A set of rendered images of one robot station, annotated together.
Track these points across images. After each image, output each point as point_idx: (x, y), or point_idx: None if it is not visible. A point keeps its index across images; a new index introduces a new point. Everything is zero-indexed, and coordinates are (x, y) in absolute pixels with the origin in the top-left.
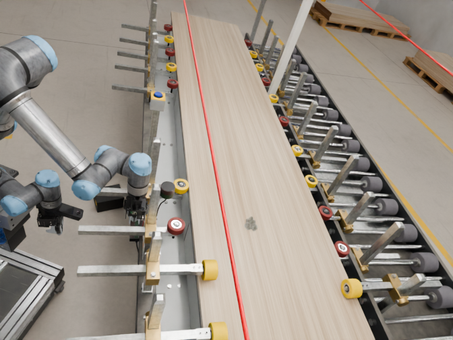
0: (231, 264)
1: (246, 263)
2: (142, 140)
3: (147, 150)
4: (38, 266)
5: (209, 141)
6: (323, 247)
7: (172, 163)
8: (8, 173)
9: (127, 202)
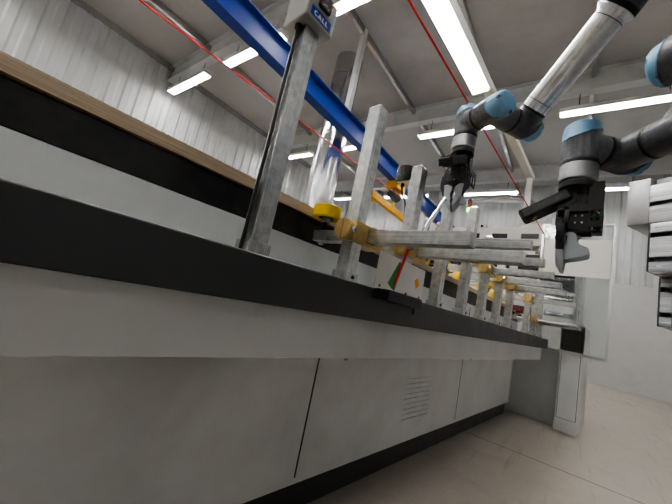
0: (484, 130)
1: None
2: (47, 201)
3: (280, 171)
4: None
5: (461, 89)
6: None
7: None
8: (664, 119)
9: (471, 169)
